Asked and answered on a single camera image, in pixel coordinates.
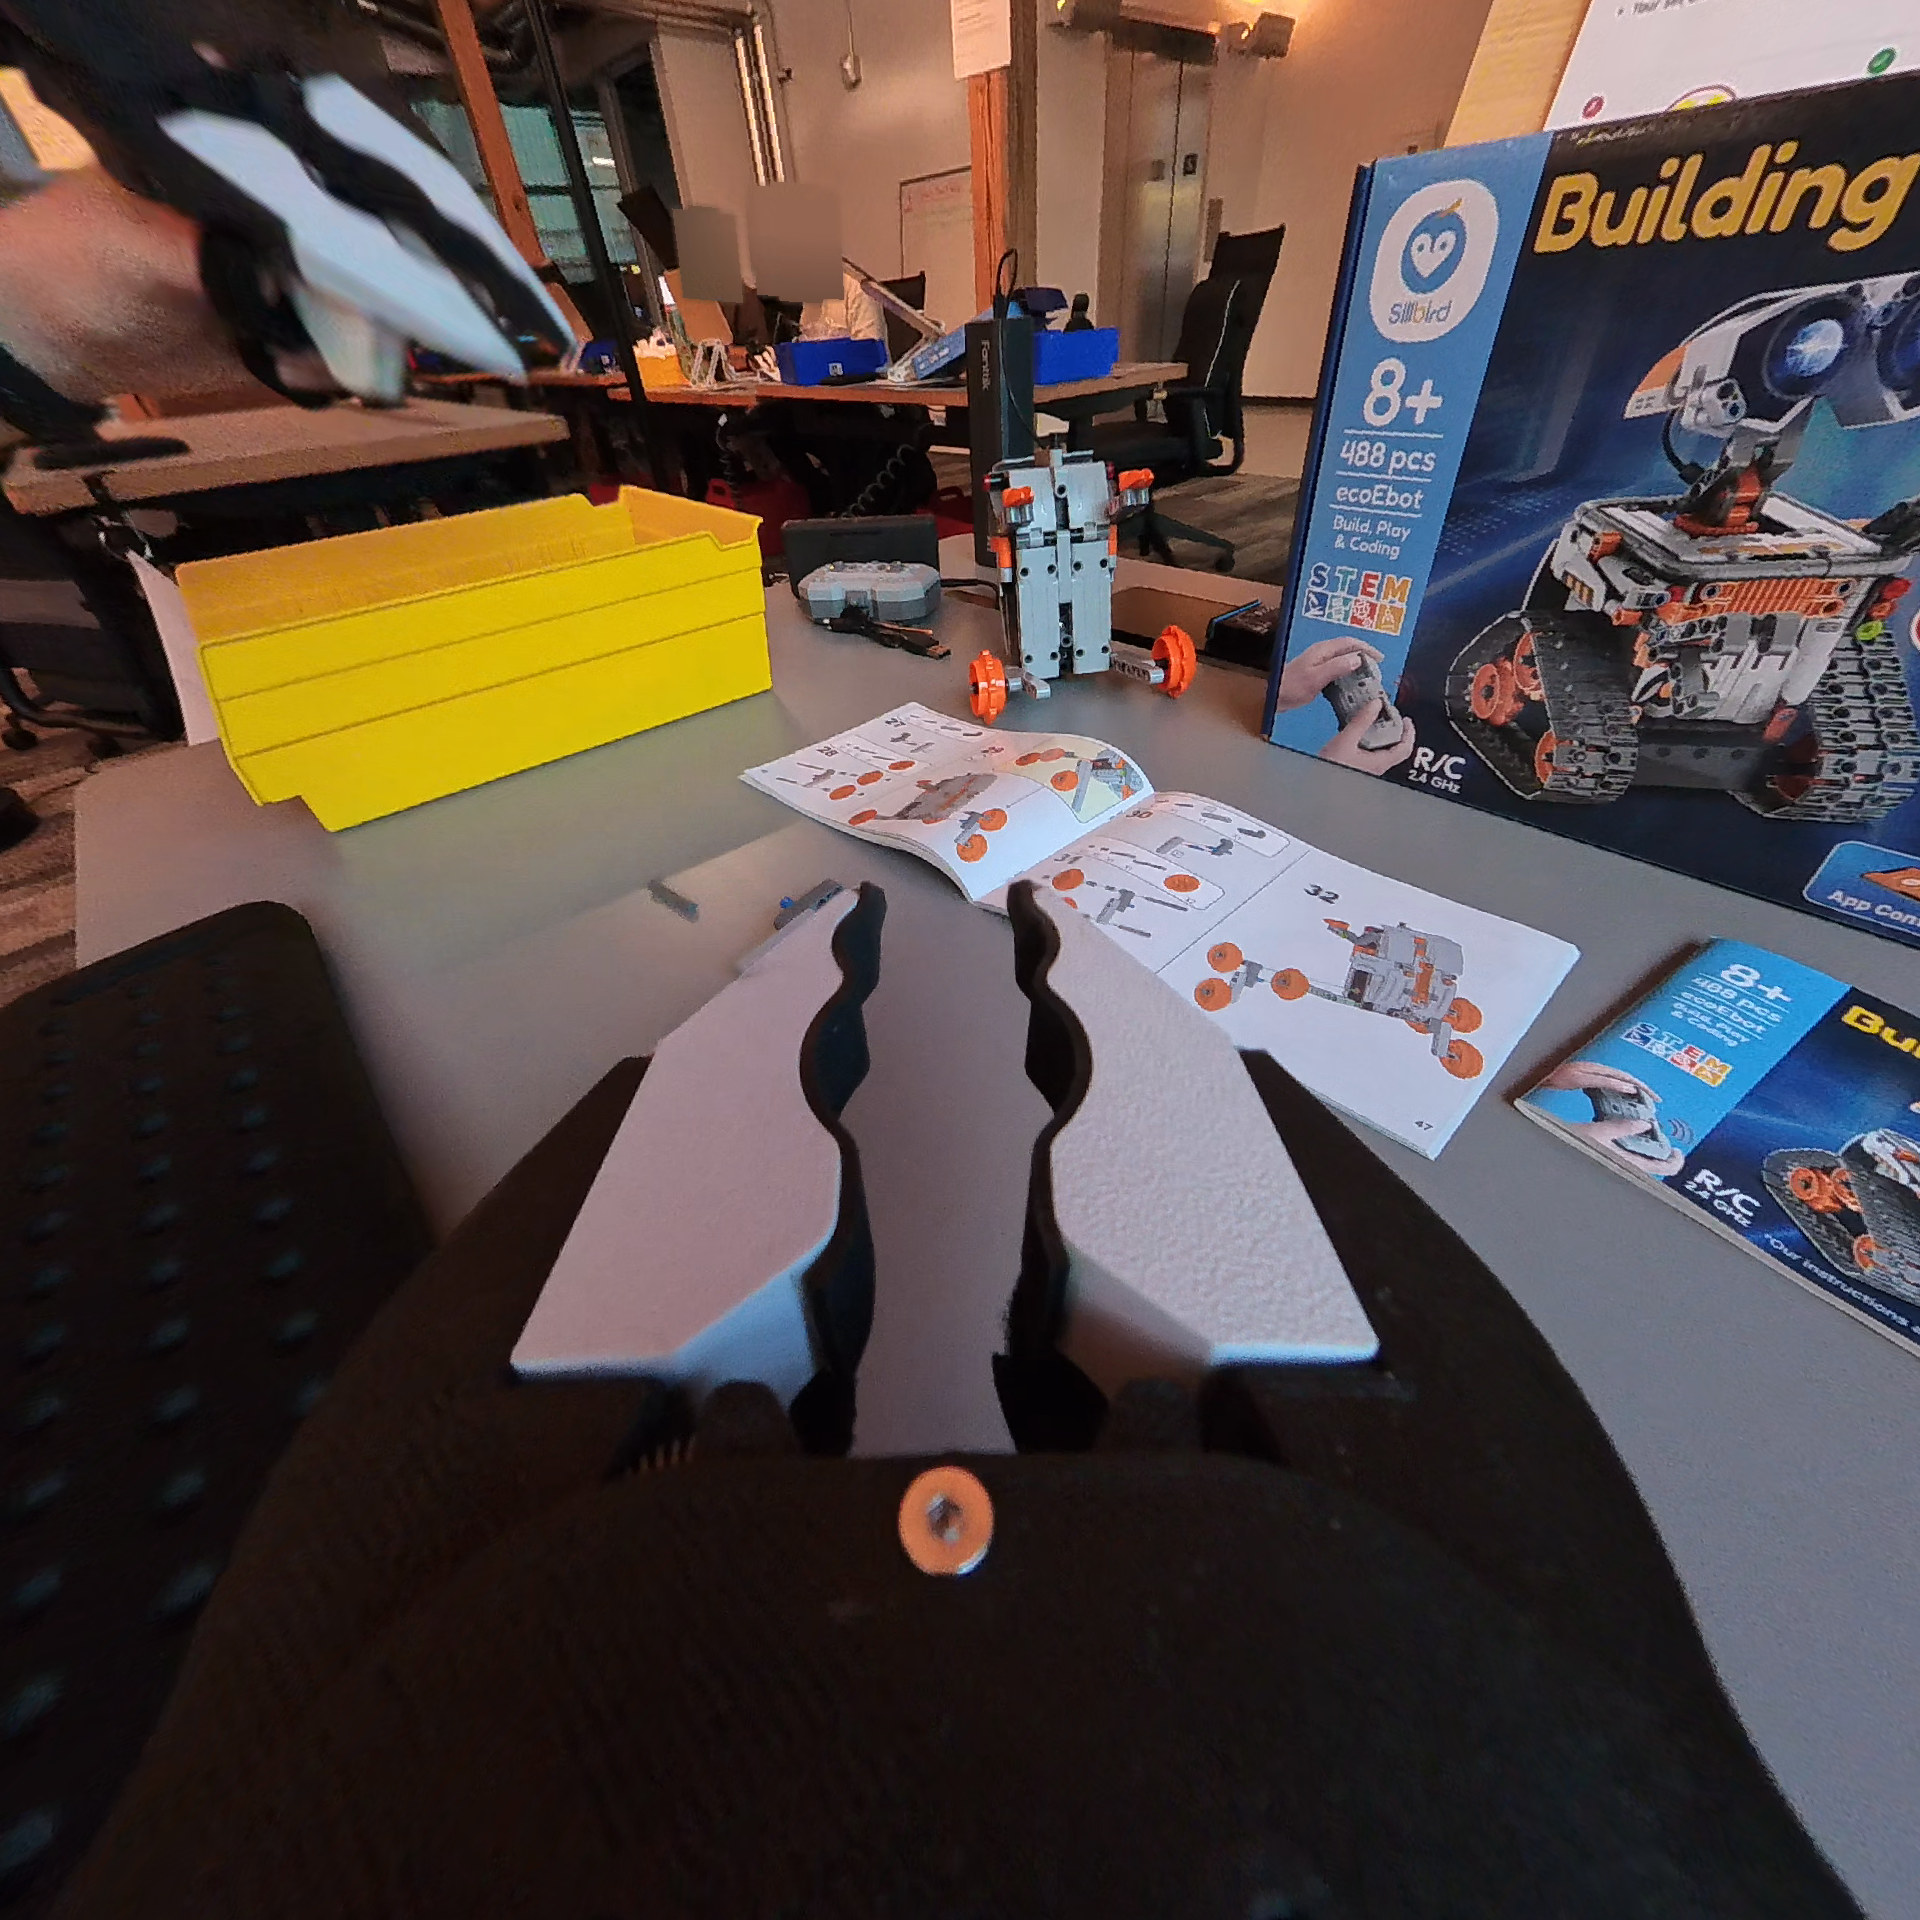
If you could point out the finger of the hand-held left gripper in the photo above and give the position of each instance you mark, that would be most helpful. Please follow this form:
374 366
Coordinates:
422 210
299 240

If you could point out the grey desk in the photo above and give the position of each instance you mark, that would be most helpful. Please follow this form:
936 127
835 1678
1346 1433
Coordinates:
450 932

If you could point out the grey beam with blue pin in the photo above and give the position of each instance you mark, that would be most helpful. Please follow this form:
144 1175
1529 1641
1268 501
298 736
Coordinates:
787 914

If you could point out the grey orange robot model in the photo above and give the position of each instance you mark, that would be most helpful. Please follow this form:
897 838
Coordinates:
1057 586

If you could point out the black office chair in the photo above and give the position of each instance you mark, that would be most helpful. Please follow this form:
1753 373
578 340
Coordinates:
1217 362

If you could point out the small colourful booklet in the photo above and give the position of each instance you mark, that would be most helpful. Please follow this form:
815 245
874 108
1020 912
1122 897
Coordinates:
1755 1125

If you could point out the black flat box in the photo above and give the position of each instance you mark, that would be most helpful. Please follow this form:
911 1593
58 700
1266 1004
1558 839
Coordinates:
863 540

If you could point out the blue storage bin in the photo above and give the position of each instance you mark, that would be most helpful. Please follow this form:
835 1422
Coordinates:
1074 352

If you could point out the small black module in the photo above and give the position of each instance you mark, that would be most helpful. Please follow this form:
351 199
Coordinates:
1243 634

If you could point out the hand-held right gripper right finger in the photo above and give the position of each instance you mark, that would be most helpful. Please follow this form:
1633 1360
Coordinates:
1200 1200

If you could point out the person's left hand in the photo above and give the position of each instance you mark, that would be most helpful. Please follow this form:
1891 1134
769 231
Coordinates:
106 287

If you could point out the grey battery box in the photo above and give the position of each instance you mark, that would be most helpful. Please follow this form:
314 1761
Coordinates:
864 592

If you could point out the yellow plastic bin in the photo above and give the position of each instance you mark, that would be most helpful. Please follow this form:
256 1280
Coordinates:
480 645

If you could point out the thin dark axle piece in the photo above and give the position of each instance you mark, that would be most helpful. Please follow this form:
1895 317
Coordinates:
674 898

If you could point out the open white instruction booklet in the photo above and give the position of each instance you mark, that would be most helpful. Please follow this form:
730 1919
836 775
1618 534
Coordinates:
1200 901

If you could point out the blue toy robot box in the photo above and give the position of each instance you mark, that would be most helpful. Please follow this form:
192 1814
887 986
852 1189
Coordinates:
1622 510

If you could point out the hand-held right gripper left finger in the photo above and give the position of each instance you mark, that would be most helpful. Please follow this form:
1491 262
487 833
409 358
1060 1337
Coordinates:
674 1200

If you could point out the long wooden office table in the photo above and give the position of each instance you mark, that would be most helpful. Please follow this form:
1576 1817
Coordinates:
450 421

